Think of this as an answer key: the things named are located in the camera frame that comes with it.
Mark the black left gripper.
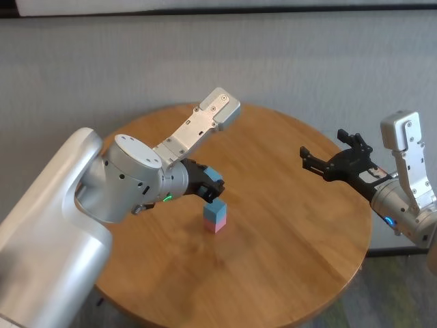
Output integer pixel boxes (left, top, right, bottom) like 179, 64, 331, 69
182, 159, 225, 205

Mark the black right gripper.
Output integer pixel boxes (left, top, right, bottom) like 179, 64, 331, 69
299, 128, 394, 203

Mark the blue cube block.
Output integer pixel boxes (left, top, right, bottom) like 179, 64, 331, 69
203, 166, 223, 184
203, 200, 228, 221

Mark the pink cube block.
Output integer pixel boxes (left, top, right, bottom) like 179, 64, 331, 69
203, 215, 228, 234

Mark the black baseboard strip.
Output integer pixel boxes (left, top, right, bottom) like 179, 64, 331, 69
0, 5, 437, 22

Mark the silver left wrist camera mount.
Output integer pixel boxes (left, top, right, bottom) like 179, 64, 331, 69
152, 87, 242, 171

